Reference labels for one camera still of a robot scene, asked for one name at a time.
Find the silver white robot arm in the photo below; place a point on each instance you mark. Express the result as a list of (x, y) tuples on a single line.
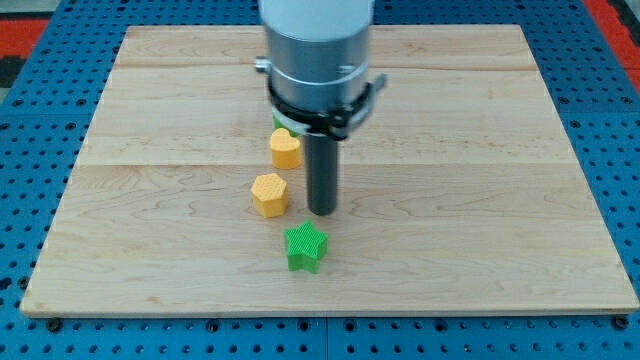
[(316, 66)]

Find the yellow heart block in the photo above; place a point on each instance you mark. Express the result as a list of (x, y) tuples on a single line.
[(285, 150)]

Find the yellow hexagon block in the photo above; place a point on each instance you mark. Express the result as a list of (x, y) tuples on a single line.
[(270, 195)]

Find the light wooden board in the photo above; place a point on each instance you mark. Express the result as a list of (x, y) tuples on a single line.
[(460, 195)]

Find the black clamp ring mount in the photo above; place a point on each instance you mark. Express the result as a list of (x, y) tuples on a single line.
[(337, 121)]

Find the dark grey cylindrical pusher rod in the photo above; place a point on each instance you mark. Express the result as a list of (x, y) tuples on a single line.
[(321, 166)]

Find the green block behind arm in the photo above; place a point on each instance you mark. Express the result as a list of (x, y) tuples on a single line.
[(278, 124)]

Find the green star block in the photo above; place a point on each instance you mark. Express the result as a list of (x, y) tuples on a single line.
[(306, 246)]

